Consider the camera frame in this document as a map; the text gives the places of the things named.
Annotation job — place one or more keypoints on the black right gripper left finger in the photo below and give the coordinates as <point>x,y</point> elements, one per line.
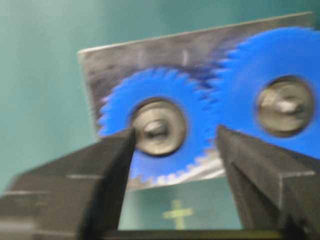
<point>78,196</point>

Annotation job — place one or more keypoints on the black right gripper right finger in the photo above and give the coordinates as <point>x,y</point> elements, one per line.
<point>274,188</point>

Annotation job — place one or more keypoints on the far threaded steel shaft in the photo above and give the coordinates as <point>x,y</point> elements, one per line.
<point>289,107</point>

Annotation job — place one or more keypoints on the near blue plastic gear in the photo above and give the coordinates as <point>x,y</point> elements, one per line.
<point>172,115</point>

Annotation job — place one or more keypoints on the blue plastic gear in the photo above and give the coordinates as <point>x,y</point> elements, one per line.
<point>172,115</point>
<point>267,67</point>

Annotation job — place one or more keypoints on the yellow cross floor marker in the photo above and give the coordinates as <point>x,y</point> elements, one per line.
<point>177,214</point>

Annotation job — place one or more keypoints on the far blue plastic gear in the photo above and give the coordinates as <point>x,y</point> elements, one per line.
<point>267,67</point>

